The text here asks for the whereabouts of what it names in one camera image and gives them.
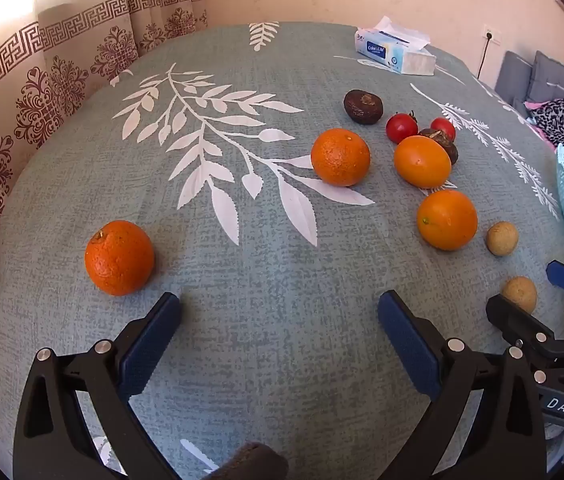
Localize teal leaf-print tablecloth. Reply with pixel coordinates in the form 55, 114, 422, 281
0, 21, 564, 480

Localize dark brown water chestnut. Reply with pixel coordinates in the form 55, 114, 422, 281
343, 89, 383, 124
418, 128, 459, 166

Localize orange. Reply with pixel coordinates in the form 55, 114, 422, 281
310, 128, 371, 188
416, 190, 479, 252
84, 220, 155, 297
393, 135, 452, 190

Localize tissue pack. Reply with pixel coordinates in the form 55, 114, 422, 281
354, 16, 436, 77

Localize person's left hand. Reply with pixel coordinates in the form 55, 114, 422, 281
210, 442, 289, 480

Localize grey pillows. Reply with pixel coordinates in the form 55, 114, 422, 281
494, 50, 564, 116

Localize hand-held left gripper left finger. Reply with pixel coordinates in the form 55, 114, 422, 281
13, 291, 183, 480

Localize tan longan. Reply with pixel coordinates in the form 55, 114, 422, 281
485, 221, 519, 257
501, 276, 538, 314

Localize beige patterned curtain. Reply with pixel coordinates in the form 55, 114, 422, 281
0, 0, 209, 431

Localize red cherry tomato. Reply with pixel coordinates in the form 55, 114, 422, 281
430, 117, 457, 142
386, 111, 419, 144

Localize black power cable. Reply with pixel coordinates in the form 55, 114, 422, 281
477, 37, 492, 81

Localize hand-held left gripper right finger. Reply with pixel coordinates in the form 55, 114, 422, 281
378, 289, 549, 480

